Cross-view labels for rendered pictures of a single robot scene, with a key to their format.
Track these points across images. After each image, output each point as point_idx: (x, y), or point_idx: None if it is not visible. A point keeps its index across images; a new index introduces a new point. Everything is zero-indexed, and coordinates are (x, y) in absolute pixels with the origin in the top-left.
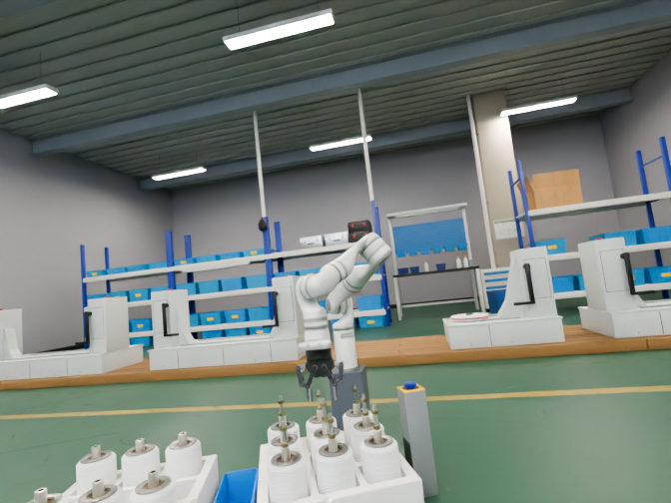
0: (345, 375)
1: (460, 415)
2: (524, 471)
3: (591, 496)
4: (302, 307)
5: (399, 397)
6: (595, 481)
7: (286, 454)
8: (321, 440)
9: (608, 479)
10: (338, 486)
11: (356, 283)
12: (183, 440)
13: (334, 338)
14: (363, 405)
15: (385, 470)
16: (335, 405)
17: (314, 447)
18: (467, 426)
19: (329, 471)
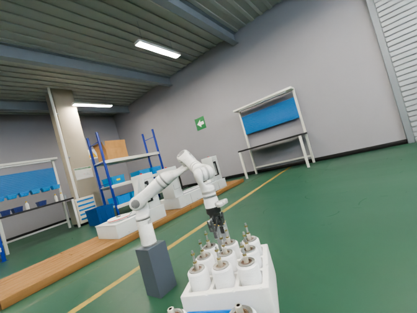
0: (157, 246)
1: (182, 252)
2: (239, 246)
3: (262, 238)
4: (205, 185)
5: (217, 230)
6: (255, 236)
7: (247, 258)
8: (232, 254)
9: (256, 234)
10: (261, 261)
11: (171, 181)
12: (174, 312)
13: (141, 226)
14: (226, 233)
15: (260, 246)
16: (156, 269)
17: (229, 261)
18: (194, 252)
19: (258, 256)
